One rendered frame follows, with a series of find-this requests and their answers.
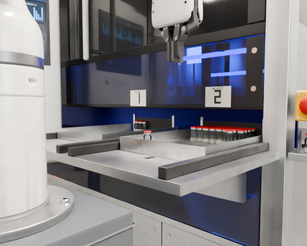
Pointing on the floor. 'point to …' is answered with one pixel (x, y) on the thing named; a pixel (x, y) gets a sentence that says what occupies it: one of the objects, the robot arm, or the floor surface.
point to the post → (279, 120)
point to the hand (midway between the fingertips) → (175, 52)
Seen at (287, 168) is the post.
